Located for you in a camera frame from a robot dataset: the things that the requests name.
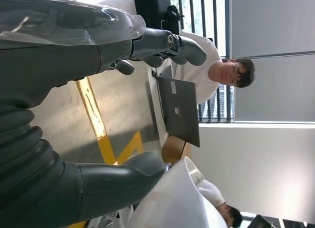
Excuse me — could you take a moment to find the black carry bag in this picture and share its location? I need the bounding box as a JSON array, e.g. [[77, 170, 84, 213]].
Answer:
[[133, 0, 182, 35]]

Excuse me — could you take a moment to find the grey laptop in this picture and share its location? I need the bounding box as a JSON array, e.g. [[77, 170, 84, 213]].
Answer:
[[246, 215, 277, 228], [158, 77, 200, 148]]

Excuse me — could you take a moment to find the brown cardboard box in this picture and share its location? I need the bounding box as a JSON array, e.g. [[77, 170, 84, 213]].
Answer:
[[161, 135, 191, 165]]

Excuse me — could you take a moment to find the person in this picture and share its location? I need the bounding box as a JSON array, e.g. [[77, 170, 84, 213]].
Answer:
[[170, 30, 255, 105], [197, 179, 243, 228]]

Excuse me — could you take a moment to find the black window railing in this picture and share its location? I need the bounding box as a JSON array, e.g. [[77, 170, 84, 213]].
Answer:
[[170, 0, 233, 123]]

